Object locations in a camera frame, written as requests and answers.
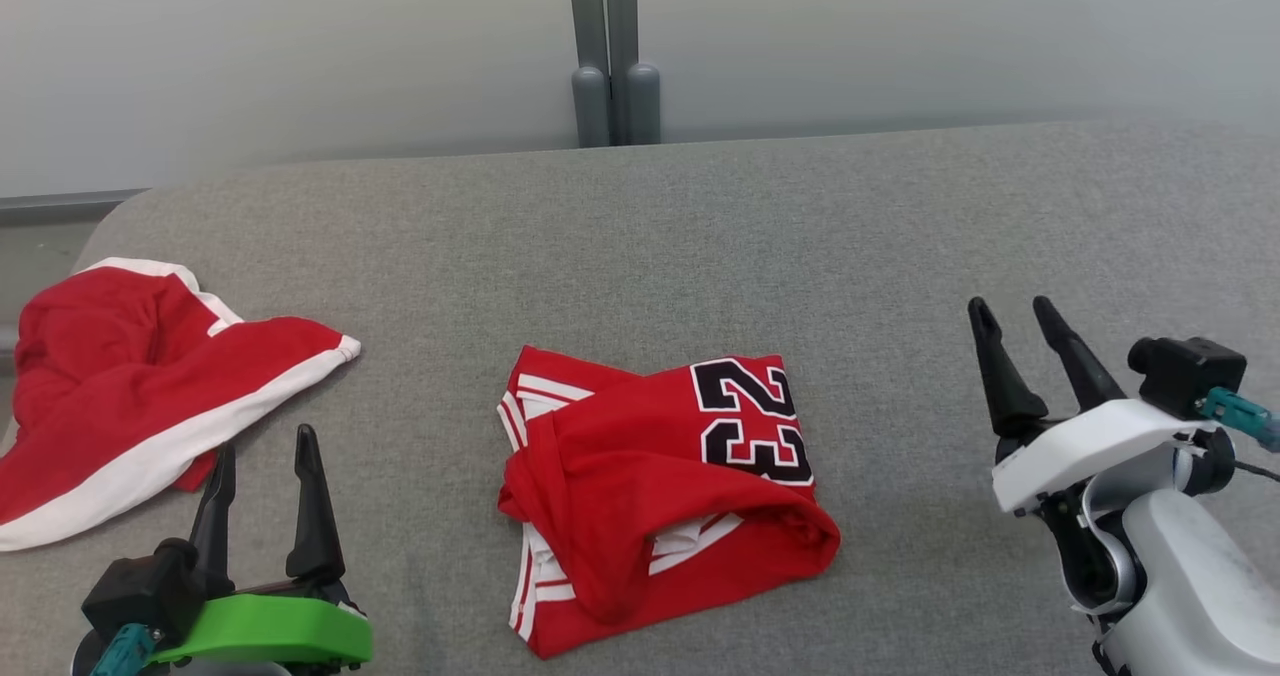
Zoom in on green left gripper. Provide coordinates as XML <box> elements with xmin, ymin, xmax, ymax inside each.
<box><xmin>150</xmin><ymin>424</ymin><xmax>374</xmax><ymax>672</ymax></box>

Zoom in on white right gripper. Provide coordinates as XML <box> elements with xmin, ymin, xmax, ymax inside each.
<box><xmin>967</xmin><ymin>296</ymin><xmax>1211</xmax><ymax>515</ymax></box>

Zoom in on red shorts with white trim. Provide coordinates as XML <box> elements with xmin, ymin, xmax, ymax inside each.
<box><xmin>0</xmin><ymin>258</ymin><xmax>362</xmax><ymax>554</ymax></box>

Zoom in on red jersey with number 23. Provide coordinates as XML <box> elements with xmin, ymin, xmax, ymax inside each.
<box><xmin>497</xmin><ymin>344</ymin><xmax>841</xmax><ymax>660</ymax></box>

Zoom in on teal camera cable connector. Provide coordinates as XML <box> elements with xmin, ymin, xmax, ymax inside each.
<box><xmin>1200</xmin><ymin>386</ymin><xmax>1280</xmax><ymax>454</ymax></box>
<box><xmin>90</xmin><ymin>624</ymin><xmax>161</xmax><ymax>676</ymax></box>

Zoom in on grey partition base rail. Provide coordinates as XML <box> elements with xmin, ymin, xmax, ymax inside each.
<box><xmin>0</xmin><ymin>189</ymin><xmax>151</xmax><ymax>227</ymax></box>

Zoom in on grey partition post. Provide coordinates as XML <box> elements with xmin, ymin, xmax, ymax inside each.
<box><xmin>567</xmin><ymin>0</ymin><xmax>613</xmax><ymax>149</ymax></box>
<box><xmin>605</xmin><ymin>0</ymin><xmax>663</xmax><ymax>147</ymax></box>

